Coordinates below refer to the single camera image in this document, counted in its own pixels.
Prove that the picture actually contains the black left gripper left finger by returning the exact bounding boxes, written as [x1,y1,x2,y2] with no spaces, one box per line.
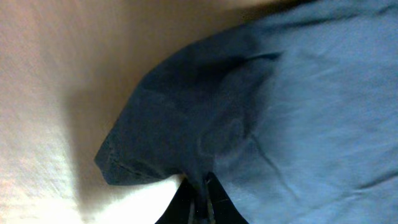
[155,179,195,224]

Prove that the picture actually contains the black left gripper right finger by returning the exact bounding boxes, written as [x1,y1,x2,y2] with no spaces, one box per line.
[205,172,248,224]

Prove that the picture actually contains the navy blue shorts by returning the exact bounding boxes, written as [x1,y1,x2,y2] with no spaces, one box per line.
[95,0,397,223]

